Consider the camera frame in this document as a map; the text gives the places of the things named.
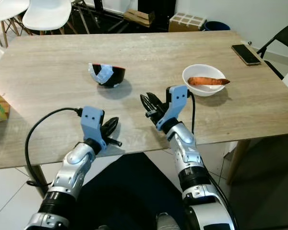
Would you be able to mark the dark grey cabinet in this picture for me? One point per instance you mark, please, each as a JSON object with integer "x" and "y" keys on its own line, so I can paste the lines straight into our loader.
{"x": 269, "y": 182}

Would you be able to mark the dark blue bin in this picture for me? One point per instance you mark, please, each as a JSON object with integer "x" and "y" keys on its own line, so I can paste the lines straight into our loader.
{"x": 217, "y": 26}

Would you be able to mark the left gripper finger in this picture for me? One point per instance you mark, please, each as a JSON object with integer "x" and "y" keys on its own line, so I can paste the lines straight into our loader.
{"x": 115, "y": 124}
{"x": 108, "y": 127}

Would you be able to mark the robot right leg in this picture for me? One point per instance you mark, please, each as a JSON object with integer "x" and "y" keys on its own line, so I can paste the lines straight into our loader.
{"x": 168, "y": 223}

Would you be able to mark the plain cardboard box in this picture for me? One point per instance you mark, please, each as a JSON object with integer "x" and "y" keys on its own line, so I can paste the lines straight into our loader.
{"x": 139, "y": 18}

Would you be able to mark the black cabinet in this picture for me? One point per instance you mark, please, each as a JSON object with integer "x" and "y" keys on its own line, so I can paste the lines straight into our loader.
{"x": 156, "y": 12}

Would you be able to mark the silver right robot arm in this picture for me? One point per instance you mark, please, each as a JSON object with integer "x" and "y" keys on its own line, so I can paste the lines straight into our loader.
{"x": 189, "y": 153}

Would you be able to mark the cardboard box with white tape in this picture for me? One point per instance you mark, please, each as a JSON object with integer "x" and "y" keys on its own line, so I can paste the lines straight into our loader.
{"x": 187, "y": 22}

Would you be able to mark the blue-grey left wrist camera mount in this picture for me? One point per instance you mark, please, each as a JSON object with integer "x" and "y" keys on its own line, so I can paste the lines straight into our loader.
{"x": 92, "y": 122}

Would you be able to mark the white chair with wooden legs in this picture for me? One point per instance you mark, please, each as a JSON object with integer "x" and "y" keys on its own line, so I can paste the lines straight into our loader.
{"x": 45, "y": 12}
{"x": 2, "y": 7}

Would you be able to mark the orange sweet potato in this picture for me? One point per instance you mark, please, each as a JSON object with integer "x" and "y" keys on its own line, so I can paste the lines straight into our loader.
{"x": 206, "y": 81}

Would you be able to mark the light wooden table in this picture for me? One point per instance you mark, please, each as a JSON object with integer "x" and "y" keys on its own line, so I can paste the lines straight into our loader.
{"x": 57, "y": 72}

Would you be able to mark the black bowl with white wrap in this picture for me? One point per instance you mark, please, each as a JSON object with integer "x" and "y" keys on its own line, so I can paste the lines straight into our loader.
{"x": 115, "y": 76}

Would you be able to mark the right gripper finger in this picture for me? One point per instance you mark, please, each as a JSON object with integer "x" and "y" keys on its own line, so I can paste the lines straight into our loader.
{"x": 146, "y": 103}
{"x": 155, "y": 100}

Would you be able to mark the black smartphone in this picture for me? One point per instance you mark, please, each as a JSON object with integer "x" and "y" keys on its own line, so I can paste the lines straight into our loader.
{"x": 246, "y": 54}

